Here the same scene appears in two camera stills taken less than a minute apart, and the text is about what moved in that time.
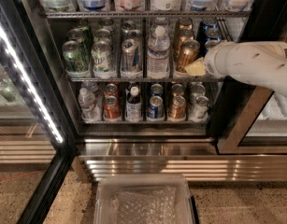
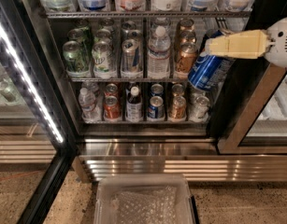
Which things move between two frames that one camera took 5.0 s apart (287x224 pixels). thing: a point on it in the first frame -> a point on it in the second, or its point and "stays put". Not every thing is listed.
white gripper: (215, 62) -> (281, 44)
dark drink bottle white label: (134, 106) stays put
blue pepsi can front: (209, 44) -> (208, 73)
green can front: (76, 63) stays put
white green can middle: (102, 35) stays put
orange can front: (111, 108) stays put
